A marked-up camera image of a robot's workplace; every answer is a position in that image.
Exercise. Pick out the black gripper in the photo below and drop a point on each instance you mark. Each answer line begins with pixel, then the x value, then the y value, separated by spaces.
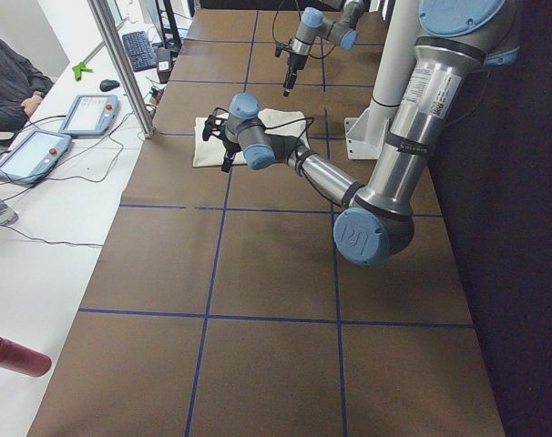
pixel 294 63
pixel 230 148

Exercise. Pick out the cream long-sleeve cat shirt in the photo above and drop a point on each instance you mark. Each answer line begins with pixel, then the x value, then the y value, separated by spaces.
pixel 280 123

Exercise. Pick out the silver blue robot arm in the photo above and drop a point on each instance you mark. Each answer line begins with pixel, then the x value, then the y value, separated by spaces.
pixel 314 24
pixel 430 49

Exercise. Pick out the black box white label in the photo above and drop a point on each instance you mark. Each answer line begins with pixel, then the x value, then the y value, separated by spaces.
pixel 164 64

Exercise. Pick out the black computer mouse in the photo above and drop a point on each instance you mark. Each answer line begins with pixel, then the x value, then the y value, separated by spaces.
pixel 108 85

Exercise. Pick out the far blue teach pendant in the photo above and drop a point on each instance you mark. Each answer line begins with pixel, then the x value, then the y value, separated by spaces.
pixel 90 115

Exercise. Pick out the blue teach pendant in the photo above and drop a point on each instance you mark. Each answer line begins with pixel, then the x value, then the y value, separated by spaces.
pixel 34 157
pixel 90 115

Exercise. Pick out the black keyboard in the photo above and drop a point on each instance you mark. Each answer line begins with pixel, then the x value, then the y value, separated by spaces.
pixel 139 50

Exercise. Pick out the brown paper table cover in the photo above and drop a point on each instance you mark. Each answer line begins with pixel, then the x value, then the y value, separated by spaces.
pixel 219 305

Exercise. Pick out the green plastic clamp tool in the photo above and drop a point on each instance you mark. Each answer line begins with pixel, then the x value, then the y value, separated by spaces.
pixel 80 69

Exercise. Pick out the near blue teach pendant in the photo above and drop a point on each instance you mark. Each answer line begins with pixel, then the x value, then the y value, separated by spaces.
pixel 34 157

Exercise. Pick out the person in black jacket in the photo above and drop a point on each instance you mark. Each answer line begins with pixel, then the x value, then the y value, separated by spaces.
pixel 22 89

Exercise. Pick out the red cylinder bottle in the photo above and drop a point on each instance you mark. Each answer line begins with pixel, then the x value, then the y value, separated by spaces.
pixel 18 358

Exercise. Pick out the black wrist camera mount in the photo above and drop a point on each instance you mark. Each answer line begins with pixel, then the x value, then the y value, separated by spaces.
pixel 282 47
pixel 214 127

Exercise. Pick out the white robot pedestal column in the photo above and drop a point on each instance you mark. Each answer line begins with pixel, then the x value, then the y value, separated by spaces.
pixel 365 135

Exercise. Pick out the aluminium frame post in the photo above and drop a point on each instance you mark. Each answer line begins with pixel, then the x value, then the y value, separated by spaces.
pixel 108 30

